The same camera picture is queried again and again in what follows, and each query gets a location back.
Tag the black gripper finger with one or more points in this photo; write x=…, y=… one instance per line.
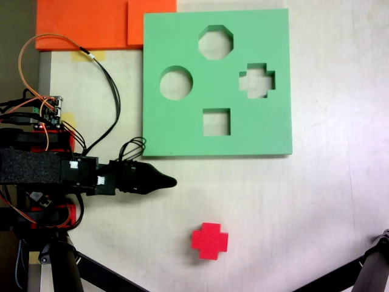
x=149, y=173
x=149, y=188

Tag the black driver board with chip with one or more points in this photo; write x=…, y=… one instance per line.
x=38, y=197

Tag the black table clamp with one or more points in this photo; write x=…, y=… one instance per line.
x=27, y=138
x=12, y=226

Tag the black tripod leg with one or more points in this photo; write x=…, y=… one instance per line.
x=373, y=267
x=65, y=273

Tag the black USB plug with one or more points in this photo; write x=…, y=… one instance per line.
x=18, y=119

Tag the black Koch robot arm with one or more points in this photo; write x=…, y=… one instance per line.
x=30, y=167

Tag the red cross columnar block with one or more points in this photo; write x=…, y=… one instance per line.
x=209, y=241

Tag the circuit board with green terminal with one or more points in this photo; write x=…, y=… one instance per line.
x=50, y=114

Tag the red printed base bracket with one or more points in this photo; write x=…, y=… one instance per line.
x=72, y=214
x=72, y=143

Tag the large orange foam slab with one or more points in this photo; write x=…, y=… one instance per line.
x=82, y=24

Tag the green shape sorting board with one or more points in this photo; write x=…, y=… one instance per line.
x=182, y=137

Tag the yellow masking tape strip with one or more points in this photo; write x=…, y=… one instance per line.
x=100, y=55
x=69, y=117
x=34, y=258

